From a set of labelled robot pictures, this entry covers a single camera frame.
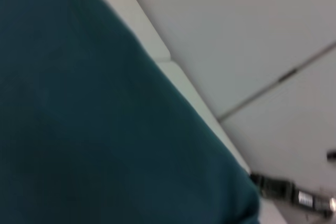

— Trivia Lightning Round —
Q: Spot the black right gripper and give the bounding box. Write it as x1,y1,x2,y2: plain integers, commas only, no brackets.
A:
250,172,336,219

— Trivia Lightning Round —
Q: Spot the teal blue t-shirt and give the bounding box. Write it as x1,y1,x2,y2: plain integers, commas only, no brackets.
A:
0,0,261,224

